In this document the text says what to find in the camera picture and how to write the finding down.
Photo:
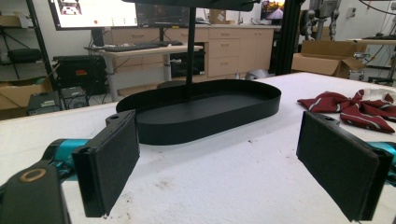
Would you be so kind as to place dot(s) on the black case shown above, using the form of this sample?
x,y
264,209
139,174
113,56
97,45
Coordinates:
x,y
25,55

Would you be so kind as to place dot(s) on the small black computer box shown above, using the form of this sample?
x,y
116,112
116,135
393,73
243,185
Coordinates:
x,y
74,98

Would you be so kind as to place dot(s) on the black metal shelf rack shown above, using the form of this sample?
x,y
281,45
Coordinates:
x,y
37,37

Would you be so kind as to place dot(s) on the black keyboard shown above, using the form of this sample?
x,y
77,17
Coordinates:
x,y
130,47

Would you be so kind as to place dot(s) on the open brown cardboard box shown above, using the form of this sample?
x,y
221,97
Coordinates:
x,y
323,59

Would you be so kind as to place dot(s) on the black equipment box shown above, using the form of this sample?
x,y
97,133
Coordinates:
x,y
79,73

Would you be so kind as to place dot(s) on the light wooden table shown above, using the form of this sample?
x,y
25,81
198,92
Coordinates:
x,y
373,41

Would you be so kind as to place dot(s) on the white standing desk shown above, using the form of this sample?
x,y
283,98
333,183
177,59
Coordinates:
x,y
140,53

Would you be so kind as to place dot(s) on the white wall outlet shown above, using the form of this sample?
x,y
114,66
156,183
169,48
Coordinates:
x,y
351,12

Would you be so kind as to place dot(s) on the flat brown cardboard box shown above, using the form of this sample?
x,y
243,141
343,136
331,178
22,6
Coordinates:
x,y
18,95

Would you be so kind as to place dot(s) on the small cardboard box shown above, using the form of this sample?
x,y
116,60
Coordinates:
x,y
218,17

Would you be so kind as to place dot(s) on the black metal frame post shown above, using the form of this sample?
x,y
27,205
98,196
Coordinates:
x,y
288,37

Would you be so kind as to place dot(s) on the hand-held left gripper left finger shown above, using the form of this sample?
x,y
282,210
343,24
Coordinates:
x,y
107,168

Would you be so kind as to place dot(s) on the dark red striped bow tie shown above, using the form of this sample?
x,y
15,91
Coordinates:
x,y
358,112

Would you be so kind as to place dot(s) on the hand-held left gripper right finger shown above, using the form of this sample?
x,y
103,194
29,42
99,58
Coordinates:
x,y
337,168

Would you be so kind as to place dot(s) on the monitor with orange picture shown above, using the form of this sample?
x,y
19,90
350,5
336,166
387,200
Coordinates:
x,y
272,11

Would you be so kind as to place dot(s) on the small grey computer box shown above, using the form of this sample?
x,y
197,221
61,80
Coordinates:
x,y
43,103

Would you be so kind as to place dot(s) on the beige drawer cabinet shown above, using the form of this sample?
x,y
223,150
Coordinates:
x,y
236,49

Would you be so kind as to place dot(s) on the black oval tray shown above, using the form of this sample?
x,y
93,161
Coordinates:
x,y
205,115

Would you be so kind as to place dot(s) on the bright computer monitor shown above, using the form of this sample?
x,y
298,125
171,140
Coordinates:
x,y
93,14

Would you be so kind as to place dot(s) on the dark computer monitor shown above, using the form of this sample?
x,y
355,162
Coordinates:
x,y
162,15

